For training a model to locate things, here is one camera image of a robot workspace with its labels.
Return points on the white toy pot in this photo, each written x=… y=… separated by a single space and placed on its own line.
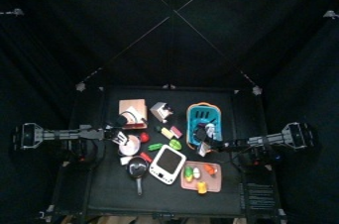
x=131 y=148

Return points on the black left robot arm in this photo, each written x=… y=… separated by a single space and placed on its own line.
x=57 y=134

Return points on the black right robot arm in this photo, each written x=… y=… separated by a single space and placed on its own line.
x=274 y=138

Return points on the teal basket orange rim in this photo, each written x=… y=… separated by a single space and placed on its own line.
x=192 y=125

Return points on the red toy tomato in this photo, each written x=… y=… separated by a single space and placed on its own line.
x=144 y=137

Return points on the red striped toy bacon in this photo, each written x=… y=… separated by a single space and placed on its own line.
x=176 y=132

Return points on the small white toy piece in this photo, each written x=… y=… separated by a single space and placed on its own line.
x=125 y=160

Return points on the light green sliced toy vegetable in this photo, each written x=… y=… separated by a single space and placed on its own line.
x=175 y=144

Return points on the orange toy carrot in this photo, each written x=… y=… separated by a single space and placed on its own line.
x=210 y=169

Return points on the small red toy piece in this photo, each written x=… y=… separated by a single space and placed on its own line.
x=145 y=157

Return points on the white toy egg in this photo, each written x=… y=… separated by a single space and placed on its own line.
x=196 y=172

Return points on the green toy pepper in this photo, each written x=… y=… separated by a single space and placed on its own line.
x=155 y=146

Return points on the yellow toy butter white base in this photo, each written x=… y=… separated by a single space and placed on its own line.
x=167 y=133

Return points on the small dark green cube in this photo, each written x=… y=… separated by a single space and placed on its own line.
x=157 y=128

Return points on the green yellow toy vegetable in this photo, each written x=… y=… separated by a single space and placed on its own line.
x=188 y=174

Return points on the black toy frying pan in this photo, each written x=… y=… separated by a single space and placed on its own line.
x=137 y=168

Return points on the white toy stove black top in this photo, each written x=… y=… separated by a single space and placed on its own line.
x=167 y=163

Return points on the white toy knife block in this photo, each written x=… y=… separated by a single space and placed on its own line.
x=160 y=111

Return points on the pink cutting board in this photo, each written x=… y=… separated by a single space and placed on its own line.
x=216 y=185

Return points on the yellow toy corn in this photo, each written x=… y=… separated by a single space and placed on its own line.
x=202 y=187

